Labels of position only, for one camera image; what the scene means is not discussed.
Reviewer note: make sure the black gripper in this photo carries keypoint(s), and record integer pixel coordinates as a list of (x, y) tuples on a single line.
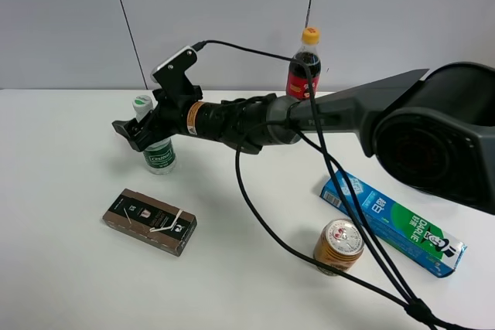
[(167, 119)]

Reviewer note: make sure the water bottle green label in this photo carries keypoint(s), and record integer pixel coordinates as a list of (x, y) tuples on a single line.
[(160, 157)]

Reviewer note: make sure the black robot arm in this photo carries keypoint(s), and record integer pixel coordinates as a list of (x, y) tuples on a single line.
[(431, 131)]

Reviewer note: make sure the brown coffee capsule box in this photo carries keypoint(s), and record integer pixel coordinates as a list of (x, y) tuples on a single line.
[(151, 221)]

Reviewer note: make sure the cola bottle yellow cap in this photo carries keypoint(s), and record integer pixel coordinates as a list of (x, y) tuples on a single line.
[(297, 84)]

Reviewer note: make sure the gold drink can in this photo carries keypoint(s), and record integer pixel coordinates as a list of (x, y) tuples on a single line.
[(340, 245)]

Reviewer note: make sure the blue green toothpaste box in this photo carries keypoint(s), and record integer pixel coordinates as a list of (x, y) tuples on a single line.
[(417, 238)]

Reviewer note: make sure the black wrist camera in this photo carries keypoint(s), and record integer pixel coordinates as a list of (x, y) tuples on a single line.
[(170, 75)]

